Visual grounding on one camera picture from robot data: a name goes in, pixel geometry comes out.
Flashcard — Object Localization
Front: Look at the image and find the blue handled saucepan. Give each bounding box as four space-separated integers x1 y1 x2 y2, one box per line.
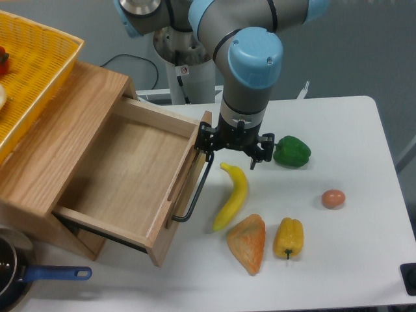
1 228 92 311

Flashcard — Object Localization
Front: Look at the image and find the black corner device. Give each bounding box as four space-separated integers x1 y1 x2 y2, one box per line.
400 263 416 296

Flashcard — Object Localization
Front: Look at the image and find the yellow plastic basket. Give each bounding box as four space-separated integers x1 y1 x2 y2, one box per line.
1 11 84 161

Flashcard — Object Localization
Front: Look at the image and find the white round object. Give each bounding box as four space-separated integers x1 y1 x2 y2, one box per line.
0 85 7 109

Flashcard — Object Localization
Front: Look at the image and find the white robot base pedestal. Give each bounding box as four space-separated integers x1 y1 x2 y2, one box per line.
153 27 218 105

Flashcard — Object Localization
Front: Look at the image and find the red tomato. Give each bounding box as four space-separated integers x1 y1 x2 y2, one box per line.
0 46 10 76

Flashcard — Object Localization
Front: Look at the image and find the orange bread slice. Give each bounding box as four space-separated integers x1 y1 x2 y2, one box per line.
226 214 266 276

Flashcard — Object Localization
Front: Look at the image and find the yellow banana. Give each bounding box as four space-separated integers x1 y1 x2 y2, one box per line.
212 162 248 231

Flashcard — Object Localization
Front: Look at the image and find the brown egg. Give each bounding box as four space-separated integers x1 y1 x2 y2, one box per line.
321 189 346 209

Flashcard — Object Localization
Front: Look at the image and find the wooden drawer cabinet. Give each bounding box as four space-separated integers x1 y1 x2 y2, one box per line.
0 60 137 262

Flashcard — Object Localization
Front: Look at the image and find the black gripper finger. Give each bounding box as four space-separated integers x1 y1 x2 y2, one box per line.
249 133 275 170
194 122 220 161

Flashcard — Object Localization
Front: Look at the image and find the black cable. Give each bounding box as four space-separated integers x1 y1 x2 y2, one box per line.
99 53 159 91

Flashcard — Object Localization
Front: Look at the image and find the green bell pepper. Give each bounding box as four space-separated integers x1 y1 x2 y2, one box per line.
273 136 311 168

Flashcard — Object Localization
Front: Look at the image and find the yellow bell pepper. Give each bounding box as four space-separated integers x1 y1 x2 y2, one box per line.
273 217 304 260

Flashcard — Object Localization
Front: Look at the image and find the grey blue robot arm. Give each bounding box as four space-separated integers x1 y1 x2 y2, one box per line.
114 1 329 164

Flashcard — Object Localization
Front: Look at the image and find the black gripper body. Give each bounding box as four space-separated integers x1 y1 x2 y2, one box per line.
216 118 261 155

